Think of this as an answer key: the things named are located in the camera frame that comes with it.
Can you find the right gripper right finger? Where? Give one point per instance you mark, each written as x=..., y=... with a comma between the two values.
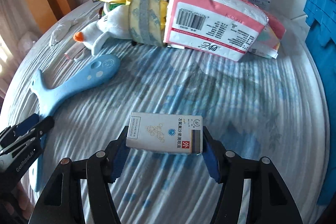
x=270, y=200

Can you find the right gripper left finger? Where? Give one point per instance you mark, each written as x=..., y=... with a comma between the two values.
x=61, y=199

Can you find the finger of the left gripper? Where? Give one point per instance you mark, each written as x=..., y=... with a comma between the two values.
x=36, y=132
x=10, y=134

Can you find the blue whale shaped board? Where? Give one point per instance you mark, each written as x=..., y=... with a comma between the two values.
x=64, y=103

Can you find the small white medicine box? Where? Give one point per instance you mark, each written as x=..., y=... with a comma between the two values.
x=166, y=133

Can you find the white goose plush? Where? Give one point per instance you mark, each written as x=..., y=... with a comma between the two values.
x=114, y=24

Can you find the left human hand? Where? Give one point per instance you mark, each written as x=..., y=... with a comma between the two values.
x=26, y=207

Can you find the small red white tube box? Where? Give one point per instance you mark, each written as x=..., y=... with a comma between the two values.
x=74, y=50

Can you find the white crumpled cloth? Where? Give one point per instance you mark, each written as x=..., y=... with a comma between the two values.
x=60, y=31

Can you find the brown bottle green label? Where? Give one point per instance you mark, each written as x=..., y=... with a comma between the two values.
x=107, y=7

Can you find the yellow blue fabric pouch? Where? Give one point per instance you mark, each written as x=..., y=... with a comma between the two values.
x=147, y=21

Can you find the pastel packaged item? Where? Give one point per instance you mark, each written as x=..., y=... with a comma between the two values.
x=266, y=44

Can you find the large pink tissue pack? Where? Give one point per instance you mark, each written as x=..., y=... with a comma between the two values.
x=226, y=28

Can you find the white flat box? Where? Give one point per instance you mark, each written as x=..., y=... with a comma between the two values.
x=263, y=4

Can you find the blue plastic crate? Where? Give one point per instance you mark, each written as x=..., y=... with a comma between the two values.
x=321, y=44

